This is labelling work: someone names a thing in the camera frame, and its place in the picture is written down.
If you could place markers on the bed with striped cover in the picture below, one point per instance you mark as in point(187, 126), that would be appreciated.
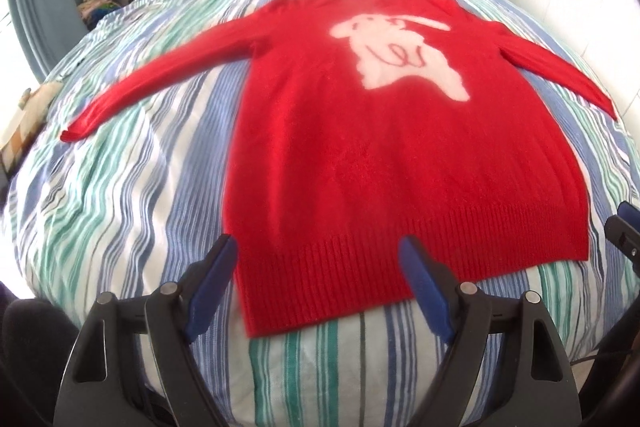
point(150, 182)

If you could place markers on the red sweater with white print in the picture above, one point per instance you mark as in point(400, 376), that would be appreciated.
point(375, 147)

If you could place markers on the patchwork cloth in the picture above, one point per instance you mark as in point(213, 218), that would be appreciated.
point(20, 132)

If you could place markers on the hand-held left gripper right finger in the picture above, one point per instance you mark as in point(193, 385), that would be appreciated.
point(425, 287)

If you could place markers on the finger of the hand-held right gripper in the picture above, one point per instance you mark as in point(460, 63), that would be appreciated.
point(626, 209)
point(622, 239)

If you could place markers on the blue curtain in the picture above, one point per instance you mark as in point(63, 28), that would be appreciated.
point(45, 7)

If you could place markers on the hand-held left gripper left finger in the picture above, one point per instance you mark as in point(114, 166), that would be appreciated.
point(212, 287)

